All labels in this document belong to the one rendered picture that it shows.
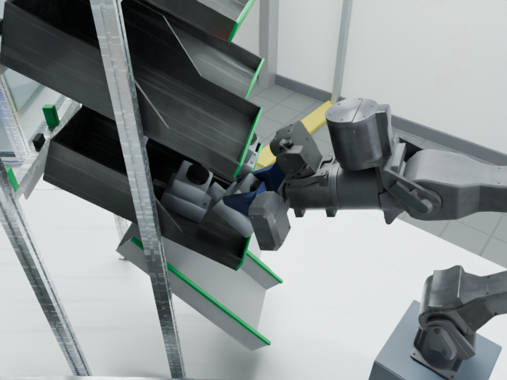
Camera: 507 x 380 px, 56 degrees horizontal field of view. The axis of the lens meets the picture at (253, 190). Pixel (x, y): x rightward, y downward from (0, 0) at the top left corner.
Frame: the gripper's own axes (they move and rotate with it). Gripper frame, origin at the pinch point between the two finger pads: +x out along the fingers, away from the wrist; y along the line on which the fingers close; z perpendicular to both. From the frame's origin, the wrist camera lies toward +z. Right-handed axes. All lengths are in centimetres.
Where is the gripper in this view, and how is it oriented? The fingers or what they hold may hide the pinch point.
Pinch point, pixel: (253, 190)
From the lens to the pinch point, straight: 62.8
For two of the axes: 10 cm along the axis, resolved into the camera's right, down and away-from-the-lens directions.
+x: -8.9, 0.3, 4.5
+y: -3.6, 5.4, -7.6
